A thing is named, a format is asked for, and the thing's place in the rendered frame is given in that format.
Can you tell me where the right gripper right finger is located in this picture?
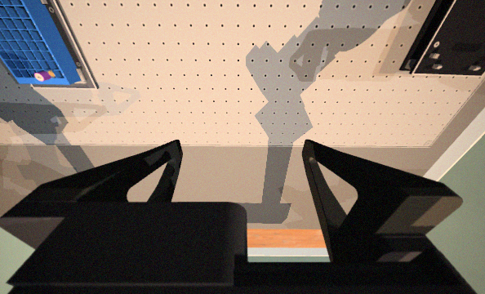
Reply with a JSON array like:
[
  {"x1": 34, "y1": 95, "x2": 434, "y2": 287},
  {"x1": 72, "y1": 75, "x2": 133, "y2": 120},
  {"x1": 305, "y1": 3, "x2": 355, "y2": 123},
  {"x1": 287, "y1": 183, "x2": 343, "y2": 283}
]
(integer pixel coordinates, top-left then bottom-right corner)
[{"x1": 302, "y1": 140, "x2": 463, "y2": 262}]

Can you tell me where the blue grid tube rack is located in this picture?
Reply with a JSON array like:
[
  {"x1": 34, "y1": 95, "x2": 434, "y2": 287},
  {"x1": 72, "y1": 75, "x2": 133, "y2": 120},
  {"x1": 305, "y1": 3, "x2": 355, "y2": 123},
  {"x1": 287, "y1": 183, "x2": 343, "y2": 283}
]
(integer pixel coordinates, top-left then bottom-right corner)
[{"x1": 0, "y1": 0, "x2": 82, "y2": 85}]

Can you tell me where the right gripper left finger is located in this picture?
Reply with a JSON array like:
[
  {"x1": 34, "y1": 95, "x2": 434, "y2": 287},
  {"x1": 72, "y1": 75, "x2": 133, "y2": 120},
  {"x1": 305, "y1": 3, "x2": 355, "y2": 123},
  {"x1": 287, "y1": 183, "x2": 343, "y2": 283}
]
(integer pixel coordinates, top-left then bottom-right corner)
[{"x1": 22, "y1": 140, "x2": 183, "y2": 202}]

